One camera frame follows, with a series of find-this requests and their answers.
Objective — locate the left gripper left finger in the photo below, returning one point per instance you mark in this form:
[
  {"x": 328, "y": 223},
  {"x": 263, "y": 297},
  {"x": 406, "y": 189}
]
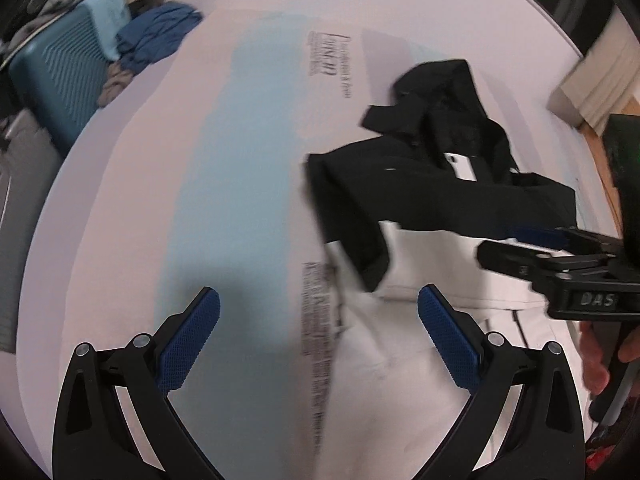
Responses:
[{"x": 91, "y": 437}]

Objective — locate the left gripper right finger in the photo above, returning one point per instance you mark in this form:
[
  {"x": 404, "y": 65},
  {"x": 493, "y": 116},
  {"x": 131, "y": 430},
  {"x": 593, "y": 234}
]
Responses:
[{"x": 545, "y": 437}]

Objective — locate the black and white jacket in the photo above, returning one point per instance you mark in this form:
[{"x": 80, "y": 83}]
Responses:
[{"x": 406, "y": 208}]

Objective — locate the blue clothes pile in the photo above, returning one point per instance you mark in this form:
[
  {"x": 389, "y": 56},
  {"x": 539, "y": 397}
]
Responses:
[{"x": 155, "y": 34}]

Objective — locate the right hand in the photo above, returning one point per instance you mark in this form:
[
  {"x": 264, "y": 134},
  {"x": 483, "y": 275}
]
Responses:
[{"x": 595, "y": 375}]

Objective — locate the striped bed sheet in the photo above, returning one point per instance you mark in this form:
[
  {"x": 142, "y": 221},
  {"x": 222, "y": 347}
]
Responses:
[{"x": 205, "y": 186}]

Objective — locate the beige curtain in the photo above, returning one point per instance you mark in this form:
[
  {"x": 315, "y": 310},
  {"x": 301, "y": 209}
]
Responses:
[{"x": 603, "y": 81}]

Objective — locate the grey suitcase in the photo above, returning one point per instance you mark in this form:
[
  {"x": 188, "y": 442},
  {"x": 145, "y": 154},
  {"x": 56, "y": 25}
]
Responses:
[{"x": 29, "y": 164}]

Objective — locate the teal suitcase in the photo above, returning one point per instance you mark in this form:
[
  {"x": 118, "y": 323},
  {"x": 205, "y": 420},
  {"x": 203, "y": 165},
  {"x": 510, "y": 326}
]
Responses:
[{"x": 59, "y": 74}]

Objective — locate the light blue folded cloth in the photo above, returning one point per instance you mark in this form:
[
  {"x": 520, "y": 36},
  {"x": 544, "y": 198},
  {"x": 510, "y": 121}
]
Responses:
[{"x": 108, "y": 18}]

